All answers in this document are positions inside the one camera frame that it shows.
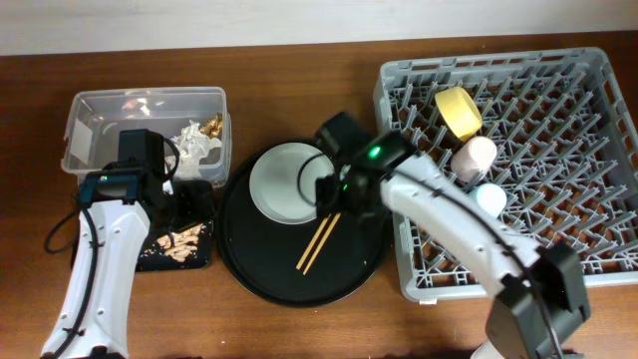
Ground white tissue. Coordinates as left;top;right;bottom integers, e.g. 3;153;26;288
170;120;222;180

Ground round black serving tray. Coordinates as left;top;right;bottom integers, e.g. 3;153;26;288
215;143;392;307

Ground gold foil wrapper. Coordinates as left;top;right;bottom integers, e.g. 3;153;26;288
199;113;223;139

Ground wooden chopstick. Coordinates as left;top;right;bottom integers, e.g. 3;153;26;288
299;212;342;275
295;214;332;270

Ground black rectangular tray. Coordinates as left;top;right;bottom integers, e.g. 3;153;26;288
70;179;216;273

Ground blue plastic cup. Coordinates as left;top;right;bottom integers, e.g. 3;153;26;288
469;183;506;218

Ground grey round plate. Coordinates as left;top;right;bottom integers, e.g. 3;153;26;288
249;143;334;225

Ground clear plastic waste bin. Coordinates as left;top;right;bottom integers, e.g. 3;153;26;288
61;87;232;187

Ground pink plastic cup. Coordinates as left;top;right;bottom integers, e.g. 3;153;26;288
451;137;497;182

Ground yellow bowl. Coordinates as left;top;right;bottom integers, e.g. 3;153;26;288
435;87;482;142

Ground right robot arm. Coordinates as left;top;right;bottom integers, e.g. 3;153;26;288
314;112;591;358

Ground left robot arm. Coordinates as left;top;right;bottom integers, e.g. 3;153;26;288
41;129;214;358

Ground grey dishwasher rack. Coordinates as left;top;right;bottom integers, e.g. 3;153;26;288
373;48;637;287

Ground food scraps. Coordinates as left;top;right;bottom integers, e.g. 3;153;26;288
141;223;204;263

